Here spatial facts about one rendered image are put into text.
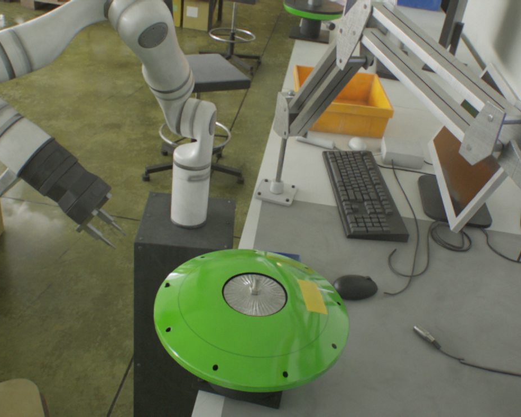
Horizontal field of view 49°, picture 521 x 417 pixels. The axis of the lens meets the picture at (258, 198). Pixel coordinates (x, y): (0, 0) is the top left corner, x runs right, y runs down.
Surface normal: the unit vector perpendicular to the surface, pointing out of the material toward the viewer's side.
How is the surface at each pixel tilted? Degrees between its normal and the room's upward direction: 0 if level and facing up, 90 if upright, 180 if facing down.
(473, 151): 90
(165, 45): 116
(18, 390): 0
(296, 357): 23
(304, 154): 0
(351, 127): 94
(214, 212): 0
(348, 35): 90
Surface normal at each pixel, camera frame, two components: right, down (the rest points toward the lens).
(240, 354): 0.05, -0.61
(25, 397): 0.11, -0.85
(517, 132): -0.93, 0.09
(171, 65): 0.69, 0.69
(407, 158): -0.11, 0.51
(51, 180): 0.03, 0.28
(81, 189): 0.61, -0.61
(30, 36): 0.38, -0.20
